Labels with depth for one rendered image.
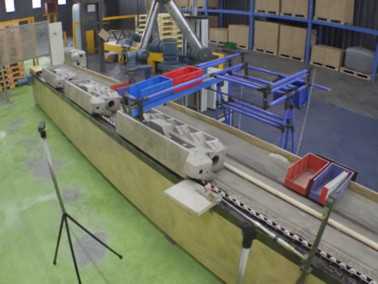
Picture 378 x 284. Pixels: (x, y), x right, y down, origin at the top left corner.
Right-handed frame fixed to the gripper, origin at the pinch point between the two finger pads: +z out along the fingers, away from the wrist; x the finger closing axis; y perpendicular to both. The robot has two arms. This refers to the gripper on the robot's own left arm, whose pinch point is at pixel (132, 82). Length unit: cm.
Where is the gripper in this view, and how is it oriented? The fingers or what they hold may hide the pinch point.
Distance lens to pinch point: 353.8
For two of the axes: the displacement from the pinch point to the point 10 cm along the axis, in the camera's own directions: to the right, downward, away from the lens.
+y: -7.6, 3.0, -5.8
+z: 0.0, 8.9, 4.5
